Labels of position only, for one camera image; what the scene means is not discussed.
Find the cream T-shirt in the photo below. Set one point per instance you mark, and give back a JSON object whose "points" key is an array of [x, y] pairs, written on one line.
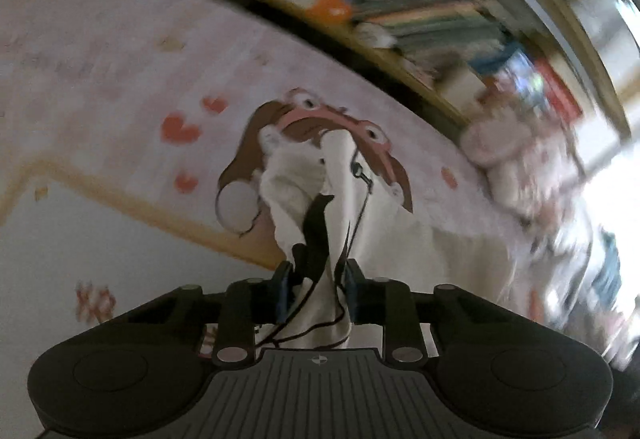
{"points": [[295, 199]]}

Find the white pink plush bunny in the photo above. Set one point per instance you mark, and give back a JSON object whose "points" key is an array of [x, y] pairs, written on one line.
{"points": [[520, 159]]}

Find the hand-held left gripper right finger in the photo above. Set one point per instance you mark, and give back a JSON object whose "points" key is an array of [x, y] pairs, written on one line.
{"points": [[352, 294]]}

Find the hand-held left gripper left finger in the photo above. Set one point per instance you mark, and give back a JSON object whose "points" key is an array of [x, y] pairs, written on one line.
{"points": [[282, 294]]}

